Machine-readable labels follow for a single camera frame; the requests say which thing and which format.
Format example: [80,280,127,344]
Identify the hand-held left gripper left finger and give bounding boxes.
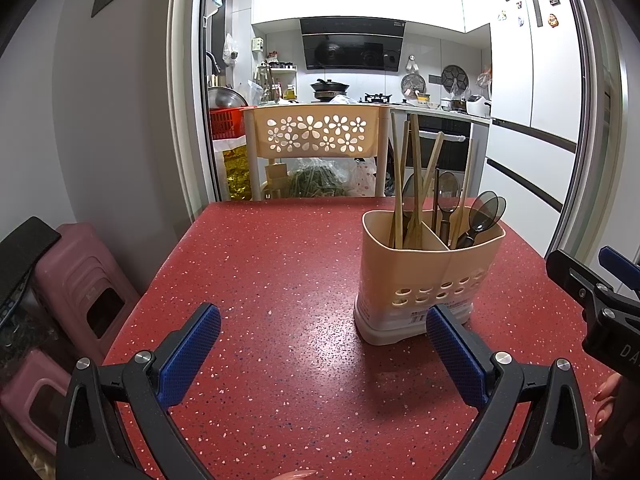
[55,302,222,480]

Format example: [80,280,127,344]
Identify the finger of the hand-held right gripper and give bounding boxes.
[599,246,640,293]
[545,250,640,332]

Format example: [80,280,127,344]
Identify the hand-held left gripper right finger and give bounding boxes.
[425,304,594,480]

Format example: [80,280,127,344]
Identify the clear spoon with black handle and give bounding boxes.
[480,196,508,233]
[437,171,462,248]
[400,174,424,221]
[455,191,499,251]

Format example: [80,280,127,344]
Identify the beige plastic utensil holder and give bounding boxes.
[353,209,506,346]

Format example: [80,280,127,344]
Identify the black utensil handle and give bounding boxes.
[433,167,442,239]

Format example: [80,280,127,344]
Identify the person's right hand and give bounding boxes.
[594,374,625,438]

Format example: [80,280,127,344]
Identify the pink plastic stool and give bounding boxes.
[0,350,74,456]
[32,222,141,356]

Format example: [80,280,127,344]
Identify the black built-in oven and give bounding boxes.
[390,112,474,173]

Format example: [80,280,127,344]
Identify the gold foil bag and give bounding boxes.
[222,147,251,201]

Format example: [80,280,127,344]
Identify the black flat panel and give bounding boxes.
[0,216,62,307]

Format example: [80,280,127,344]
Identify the small cardboard box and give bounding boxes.
[265,162,289,196]

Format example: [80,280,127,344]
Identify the white rice cooker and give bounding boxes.
[465,94,494,117]

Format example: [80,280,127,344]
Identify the white printed plastic bag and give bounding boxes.
[352,157,379,197]

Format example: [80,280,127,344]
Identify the white refrigerator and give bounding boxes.
[482,0,586,241]

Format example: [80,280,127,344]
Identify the bag of green vegetables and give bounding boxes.
[287,157,354,199]

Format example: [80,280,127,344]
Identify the red plastic basket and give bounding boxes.
[209,106,249,141]

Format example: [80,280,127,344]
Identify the round hanging steamer rack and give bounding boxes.
[401,73,429,99]
[441,64,469,92]

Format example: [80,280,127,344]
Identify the beige flower-cutout storage cart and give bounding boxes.
[243,105,393,202]

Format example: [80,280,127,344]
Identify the stainless steel basin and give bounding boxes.
[207,86,246,110]

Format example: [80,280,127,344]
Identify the spice rack with jars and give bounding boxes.
[255,62,299,101]

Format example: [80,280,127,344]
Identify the black wok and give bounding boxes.
[310,78,351,99]

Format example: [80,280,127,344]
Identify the black range hood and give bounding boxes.
[299,16,406,72]

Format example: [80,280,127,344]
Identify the grey door frame post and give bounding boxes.
[555,0,631,261]
[167,0,224,211]

